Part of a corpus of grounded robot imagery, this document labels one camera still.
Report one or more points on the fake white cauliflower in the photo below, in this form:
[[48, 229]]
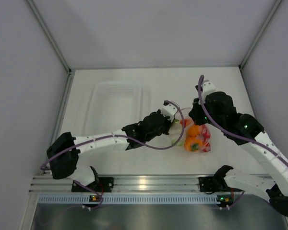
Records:
[[177, 128]]

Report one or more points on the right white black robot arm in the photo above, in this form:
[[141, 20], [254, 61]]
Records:
[[250, 135]]

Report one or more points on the white plastic basket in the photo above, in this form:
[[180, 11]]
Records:
[[112, 105]]

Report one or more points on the aluminium mounting rail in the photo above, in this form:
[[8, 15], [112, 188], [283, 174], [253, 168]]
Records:
[[123, 184]]

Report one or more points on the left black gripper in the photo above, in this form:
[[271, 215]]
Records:
[[169, 124]]

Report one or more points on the clear zip top bag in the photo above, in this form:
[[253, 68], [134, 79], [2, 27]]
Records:
[[188, 123]]

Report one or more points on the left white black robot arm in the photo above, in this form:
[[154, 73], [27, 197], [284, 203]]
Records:
[[72, 157]]

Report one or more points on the fake red tomato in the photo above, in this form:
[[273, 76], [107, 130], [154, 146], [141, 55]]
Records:
[[205, 135]]

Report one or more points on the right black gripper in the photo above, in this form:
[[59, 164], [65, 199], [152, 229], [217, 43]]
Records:
[[195, 113]]

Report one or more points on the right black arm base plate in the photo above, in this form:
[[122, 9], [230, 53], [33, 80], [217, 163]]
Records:
[[209, 184]]

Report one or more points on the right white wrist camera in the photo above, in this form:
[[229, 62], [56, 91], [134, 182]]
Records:
[[207, 87]]

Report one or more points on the white slotted cable duct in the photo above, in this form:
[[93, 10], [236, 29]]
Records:
[[133, 199]]

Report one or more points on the fake orange fruit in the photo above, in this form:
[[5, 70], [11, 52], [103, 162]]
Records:
[[194, 131]]

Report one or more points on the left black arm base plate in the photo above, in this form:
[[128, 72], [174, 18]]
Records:
[[96, 184]]

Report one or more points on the fake orange bell pepper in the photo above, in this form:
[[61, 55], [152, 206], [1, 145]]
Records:
[[193, 144]]

